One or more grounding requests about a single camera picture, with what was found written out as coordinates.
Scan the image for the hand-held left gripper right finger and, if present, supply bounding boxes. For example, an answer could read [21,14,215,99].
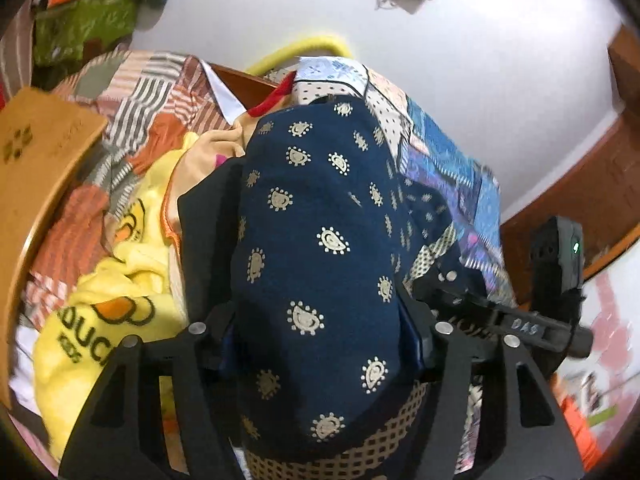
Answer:
[397,285,586,480]

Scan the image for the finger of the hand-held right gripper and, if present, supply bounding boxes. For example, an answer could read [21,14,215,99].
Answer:
[412,270,501,333]

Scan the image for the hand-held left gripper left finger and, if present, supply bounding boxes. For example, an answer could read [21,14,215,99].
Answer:
[59,305,241,480]

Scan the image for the navy patterned hooded garment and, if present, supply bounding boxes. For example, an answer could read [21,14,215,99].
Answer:
[177,96,501,480]

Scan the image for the white wardrobe sliding door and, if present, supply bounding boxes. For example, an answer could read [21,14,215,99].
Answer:
[550,240,640,461]

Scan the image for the black garment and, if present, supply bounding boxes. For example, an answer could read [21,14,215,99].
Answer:
[177,160,246,326]

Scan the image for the yellow blanket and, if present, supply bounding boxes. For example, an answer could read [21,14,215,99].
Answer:
[35,125,251,461]

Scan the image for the patchwork bedspread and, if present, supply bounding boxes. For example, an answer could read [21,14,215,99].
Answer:
[292,55,518,461]

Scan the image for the yellow hoop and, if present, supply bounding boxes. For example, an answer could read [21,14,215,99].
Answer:
[245,35,353,78]

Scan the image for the green patterned cloth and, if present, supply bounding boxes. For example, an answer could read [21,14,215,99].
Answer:
[32,0,138,68]

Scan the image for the red strap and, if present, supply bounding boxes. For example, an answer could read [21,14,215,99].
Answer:
[247,77,293,118]

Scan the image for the wooden bed frame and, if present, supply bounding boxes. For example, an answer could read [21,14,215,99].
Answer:
[207,62,281,111]

